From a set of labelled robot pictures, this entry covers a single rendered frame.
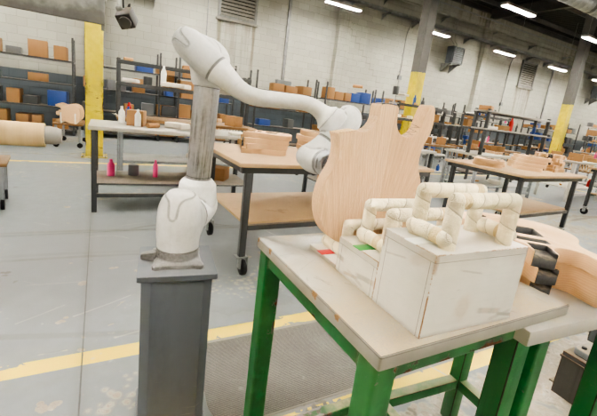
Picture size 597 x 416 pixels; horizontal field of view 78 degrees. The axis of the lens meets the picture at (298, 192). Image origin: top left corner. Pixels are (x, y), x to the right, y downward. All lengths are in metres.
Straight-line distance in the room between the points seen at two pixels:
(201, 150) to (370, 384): 1.09
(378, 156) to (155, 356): 1.09
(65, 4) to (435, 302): 0.71
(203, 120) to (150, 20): 10.34
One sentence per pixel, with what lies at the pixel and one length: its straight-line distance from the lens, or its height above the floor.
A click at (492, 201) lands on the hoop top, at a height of 1.20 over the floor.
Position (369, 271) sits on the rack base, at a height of 0.99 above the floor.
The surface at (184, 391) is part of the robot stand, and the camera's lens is 1.70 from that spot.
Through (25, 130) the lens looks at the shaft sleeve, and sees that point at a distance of 0.60.
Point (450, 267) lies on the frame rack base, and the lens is 0.75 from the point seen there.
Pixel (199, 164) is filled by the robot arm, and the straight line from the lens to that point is 1.54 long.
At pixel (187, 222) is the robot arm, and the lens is 1.39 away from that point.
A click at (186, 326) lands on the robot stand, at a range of 1.52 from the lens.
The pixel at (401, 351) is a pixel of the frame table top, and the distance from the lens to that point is 0.74.
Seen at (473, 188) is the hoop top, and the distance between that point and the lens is 0.88.
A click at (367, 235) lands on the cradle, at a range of 0.90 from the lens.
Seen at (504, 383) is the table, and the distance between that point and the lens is 1.16.
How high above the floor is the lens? 1.33
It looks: 13 degrees down
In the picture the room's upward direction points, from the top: 7 degrees clockwise
